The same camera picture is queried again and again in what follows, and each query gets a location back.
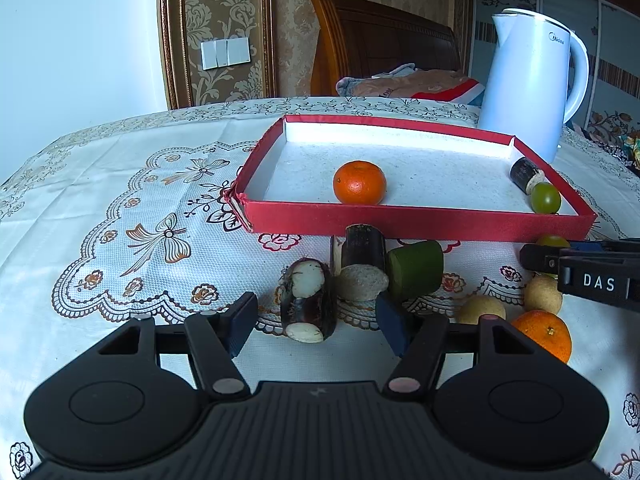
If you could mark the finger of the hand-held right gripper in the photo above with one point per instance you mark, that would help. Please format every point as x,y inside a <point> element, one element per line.
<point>540,257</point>
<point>620,245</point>

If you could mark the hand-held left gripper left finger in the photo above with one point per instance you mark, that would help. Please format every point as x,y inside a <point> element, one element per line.
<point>245,320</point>

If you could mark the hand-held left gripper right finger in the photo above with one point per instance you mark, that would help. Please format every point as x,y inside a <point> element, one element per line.
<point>392,322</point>

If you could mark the green round plum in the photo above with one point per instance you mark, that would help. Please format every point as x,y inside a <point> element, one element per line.
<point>545,199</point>
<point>552,240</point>

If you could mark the tan longan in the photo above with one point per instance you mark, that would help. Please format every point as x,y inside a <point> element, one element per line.
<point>542,295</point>
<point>475,310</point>

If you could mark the green cylindrical piece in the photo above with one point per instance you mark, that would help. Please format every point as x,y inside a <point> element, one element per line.
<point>417,267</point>

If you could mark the dark sugarcane piece white patches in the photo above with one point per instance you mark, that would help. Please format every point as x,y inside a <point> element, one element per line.
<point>307,305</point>

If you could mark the orange mandarin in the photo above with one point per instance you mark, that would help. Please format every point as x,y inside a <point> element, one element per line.
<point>360,182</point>
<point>547,335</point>

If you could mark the dark eggplant piece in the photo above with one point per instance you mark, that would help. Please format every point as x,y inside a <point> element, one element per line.
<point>522,172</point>

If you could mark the red shallow box tray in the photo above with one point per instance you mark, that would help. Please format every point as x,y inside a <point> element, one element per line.
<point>440,175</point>

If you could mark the colourful crumpled object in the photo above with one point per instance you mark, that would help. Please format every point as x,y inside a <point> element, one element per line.
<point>632,145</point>

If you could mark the dark floral bedding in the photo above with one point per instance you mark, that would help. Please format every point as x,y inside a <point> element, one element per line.
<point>607,125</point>

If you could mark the white electric kettle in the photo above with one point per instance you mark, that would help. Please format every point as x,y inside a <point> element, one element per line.
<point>525,90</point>

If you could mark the colourful striped blanket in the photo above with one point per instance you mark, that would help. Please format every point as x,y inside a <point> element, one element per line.
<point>460,92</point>

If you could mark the pink blanket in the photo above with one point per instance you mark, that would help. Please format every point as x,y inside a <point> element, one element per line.
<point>425,82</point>

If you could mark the wardrobe with sliding doors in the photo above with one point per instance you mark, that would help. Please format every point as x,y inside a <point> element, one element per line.
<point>607,35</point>

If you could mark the brown wooden headboard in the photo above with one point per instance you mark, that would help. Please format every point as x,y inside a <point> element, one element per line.
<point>380,35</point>

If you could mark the white wall switch panel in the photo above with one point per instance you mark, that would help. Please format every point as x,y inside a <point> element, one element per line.
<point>225,52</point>

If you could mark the wooden wall trim frame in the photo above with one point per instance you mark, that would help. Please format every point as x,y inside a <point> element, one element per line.
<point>170,35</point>

